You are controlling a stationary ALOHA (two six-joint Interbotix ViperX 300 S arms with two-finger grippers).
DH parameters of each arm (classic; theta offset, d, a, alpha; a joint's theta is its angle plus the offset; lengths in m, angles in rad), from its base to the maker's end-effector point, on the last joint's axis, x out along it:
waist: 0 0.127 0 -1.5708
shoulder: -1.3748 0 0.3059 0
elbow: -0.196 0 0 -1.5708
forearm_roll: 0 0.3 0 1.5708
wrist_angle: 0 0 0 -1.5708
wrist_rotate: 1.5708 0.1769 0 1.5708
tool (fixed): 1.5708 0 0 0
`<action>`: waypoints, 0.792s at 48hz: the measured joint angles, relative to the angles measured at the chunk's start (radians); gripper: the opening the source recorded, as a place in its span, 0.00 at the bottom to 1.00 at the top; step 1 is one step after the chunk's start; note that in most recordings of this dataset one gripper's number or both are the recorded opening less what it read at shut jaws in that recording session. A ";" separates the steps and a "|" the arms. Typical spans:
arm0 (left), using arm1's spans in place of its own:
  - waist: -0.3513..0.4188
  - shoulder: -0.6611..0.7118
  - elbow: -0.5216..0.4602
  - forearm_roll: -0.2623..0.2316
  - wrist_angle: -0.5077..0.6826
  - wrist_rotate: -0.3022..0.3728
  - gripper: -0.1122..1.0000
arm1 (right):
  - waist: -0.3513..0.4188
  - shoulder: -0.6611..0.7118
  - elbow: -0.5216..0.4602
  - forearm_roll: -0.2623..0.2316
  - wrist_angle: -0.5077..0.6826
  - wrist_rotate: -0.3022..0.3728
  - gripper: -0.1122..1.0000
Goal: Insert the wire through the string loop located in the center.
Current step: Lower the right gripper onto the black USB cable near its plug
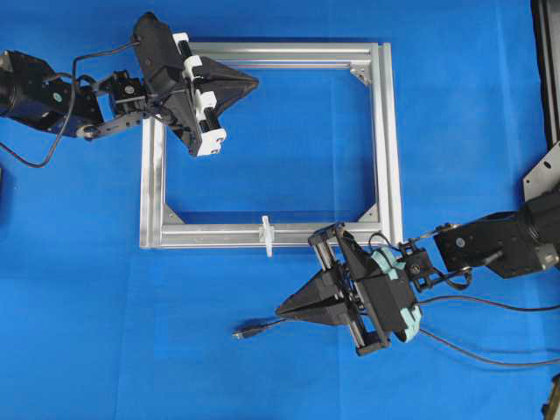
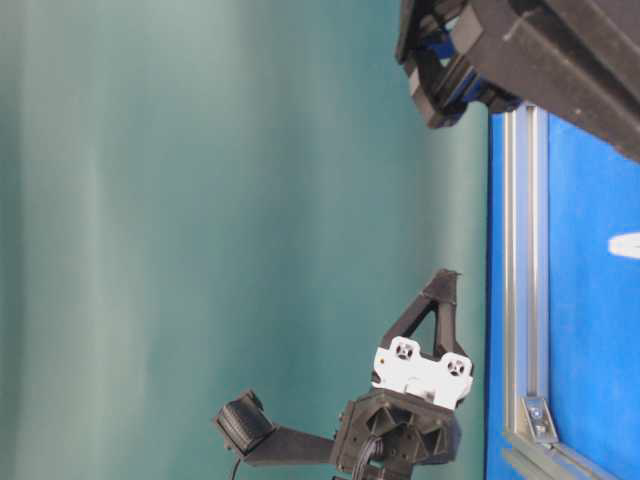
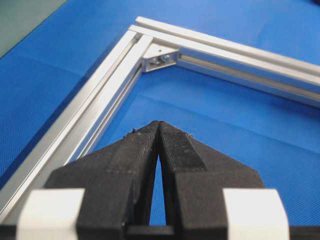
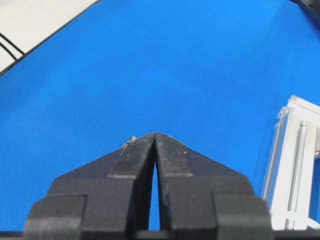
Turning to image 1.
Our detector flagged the square aluminium extrusion frame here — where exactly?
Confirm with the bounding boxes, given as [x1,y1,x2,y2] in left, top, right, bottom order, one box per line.
[139,42,403,249]

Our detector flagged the black USB cable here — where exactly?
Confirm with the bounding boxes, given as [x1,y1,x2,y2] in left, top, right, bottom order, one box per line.
[231,315,560,367]

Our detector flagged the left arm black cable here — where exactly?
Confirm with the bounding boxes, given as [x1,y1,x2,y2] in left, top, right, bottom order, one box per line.
[0,38,141,169]

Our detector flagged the right wrist camera teal mount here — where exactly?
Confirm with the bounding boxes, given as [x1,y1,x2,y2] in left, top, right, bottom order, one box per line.
[351,247,422,343]

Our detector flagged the white zip tie loop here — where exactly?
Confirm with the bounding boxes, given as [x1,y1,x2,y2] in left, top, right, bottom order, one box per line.
[259,215,275,258]

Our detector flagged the dark object bottom right corner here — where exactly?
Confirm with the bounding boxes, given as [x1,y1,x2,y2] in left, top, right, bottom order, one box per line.
[541,374,560,420]

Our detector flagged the left wrist camera black housing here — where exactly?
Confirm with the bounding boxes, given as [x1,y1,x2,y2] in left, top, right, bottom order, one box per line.
[132,11,184,95]

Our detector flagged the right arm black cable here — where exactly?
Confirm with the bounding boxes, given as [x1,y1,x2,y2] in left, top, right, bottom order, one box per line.
[413,293,560,312]

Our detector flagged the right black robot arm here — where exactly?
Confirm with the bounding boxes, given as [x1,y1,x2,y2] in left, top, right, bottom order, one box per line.
[276,195,559,355]

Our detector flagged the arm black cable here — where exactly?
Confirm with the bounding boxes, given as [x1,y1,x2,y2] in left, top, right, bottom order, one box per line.
[413,293,560,312]
[0,38,141,169]

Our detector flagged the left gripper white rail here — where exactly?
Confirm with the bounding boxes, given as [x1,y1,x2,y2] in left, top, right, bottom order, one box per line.
[150,32,259,157]

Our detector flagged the right gripper black rail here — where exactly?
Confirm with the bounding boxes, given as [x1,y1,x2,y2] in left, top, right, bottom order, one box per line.
[275,223,390,355]

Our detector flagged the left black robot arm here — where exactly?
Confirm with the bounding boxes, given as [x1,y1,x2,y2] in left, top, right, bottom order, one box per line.
[1,32,259,157]

